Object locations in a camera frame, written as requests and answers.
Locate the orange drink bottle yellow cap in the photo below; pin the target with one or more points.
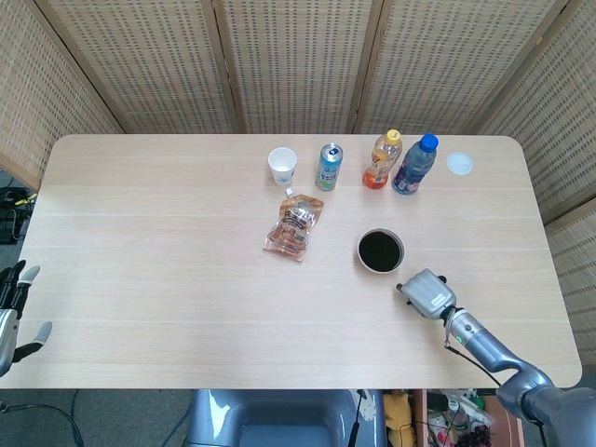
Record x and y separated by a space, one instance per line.
382 163

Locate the white round cup lid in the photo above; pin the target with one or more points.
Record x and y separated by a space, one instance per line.
460 163

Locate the brown wooden box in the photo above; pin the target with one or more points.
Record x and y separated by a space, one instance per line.
505 419

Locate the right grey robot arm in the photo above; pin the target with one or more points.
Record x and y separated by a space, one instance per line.
493 354

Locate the light blue drink can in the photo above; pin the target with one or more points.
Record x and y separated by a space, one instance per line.
328 170

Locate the white perforated bracket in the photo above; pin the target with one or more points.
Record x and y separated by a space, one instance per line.
368 407

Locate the brown spouted drink pouch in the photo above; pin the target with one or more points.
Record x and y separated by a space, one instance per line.
293 223

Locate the yellow plush toy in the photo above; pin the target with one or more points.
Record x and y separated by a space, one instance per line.
400 414

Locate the bamboo folding screen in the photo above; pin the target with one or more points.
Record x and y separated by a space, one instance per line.
298 60

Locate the clear bottle blue cap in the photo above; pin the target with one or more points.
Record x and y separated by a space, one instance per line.
414 167

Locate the empty white paper cup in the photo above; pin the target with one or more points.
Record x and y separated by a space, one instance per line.
281 163

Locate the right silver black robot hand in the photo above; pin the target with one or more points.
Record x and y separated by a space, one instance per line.
428 293

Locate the grey robot base body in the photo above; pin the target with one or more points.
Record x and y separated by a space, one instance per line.
279 419

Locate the paper cup of black coffee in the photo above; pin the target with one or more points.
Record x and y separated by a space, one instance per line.
379 251

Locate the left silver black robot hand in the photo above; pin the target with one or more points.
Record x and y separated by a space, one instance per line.
7 326

